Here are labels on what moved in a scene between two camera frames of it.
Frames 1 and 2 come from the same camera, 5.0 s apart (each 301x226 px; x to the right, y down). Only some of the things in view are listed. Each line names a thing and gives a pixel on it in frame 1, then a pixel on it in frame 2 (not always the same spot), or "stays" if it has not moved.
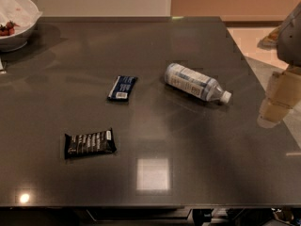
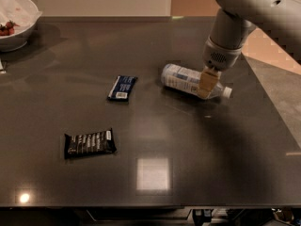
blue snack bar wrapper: [122, 88] stays
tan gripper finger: [283, 94] -> [216, 58]
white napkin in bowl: [18, 9] stays
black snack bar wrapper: [89, 144] stays
